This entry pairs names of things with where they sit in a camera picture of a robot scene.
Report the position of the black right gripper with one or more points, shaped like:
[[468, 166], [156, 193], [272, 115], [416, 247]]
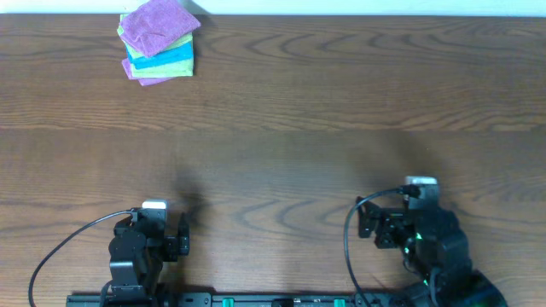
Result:
[[391, 220]]

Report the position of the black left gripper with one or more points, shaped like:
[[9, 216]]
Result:
[[171, 245]]

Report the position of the purple microfiber cloth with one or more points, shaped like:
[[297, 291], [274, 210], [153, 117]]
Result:
[[162, 8]]

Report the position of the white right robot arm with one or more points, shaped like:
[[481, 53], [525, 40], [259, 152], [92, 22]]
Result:
[[434, 248]]

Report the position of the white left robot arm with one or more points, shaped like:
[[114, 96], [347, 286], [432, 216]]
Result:
[[138, 252]]

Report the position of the bottom purple folded cloth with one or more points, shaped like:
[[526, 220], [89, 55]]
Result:
[[141, 79]]

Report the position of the lower green folded cloth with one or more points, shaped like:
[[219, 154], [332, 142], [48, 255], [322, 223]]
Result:
[[184, 68]]

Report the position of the green folded cloth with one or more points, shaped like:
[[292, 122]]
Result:
[[149, 36], [184, 68]]

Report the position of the blue folded cloth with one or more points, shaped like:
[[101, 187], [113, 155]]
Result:
[[181, 53]]

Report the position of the top green folded cloth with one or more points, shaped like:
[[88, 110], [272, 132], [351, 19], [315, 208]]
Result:
[[149, 36]]

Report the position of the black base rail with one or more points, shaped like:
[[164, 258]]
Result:
[[282, 300]]

